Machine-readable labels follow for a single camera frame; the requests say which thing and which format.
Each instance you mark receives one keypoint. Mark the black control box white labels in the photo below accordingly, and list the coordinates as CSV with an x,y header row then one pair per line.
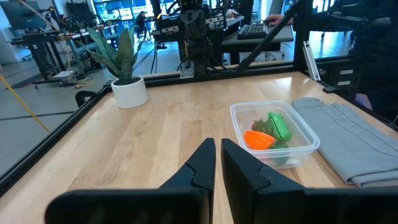
x,y
337,76

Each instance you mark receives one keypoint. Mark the black leg work table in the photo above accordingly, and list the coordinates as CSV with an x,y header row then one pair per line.
x,y
43,53

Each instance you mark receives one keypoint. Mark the green toy cucumber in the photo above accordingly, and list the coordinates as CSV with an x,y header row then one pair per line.
x,y
280,127

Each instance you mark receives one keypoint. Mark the green snake plant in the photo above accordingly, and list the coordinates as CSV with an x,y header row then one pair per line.
x,y
122,56

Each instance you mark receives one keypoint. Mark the clear plastic tupperware container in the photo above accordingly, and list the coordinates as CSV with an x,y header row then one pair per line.
x,y
239,124

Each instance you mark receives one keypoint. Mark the dark monitor screen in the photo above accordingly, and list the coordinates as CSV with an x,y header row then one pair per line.
x,y
21,14

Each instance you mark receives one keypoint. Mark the person's hand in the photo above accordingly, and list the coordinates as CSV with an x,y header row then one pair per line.
x,y
276,19

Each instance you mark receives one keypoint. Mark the black flat table clamp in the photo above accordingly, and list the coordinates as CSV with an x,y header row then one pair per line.
x,y
331,89

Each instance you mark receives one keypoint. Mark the person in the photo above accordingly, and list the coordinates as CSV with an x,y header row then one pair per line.
x,y
141,23
379,62

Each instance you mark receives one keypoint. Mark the silver aluminium bracket strip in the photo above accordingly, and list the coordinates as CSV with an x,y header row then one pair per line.
x,y
311,60

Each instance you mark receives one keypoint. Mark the white round plant pot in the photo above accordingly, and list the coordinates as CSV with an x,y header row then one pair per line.
x,y
130,93

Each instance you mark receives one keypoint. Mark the dark green toy leafy vegetable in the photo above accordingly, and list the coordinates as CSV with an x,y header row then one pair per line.
x,y
261,127

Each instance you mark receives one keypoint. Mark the black aluminium table frame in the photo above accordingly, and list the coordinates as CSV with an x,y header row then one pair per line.
x,y
303,31

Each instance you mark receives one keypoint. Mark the black desk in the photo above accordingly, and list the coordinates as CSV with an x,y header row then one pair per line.
x,y
258,43

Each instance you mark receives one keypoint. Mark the black keyboard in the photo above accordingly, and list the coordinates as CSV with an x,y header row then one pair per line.
x,y
252,31

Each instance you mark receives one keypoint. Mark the grey folded cloth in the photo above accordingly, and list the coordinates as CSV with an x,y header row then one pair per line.
x,y
351,140

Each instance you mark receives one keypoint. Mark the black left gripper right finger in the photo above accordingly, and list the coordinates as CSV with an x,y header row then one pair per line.
x,y
258,199

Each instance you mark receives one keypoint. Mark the white flat box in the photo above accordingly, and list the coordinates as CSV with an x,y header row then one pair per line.
x,y
63,74

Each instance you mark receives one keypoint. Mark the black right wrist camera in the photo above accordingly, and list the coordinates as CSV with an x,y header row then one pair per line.
x,y
192,23

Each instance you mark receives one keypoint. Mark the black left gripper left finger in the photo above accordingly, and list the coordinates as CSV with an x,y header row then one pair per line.
x,y
192,186

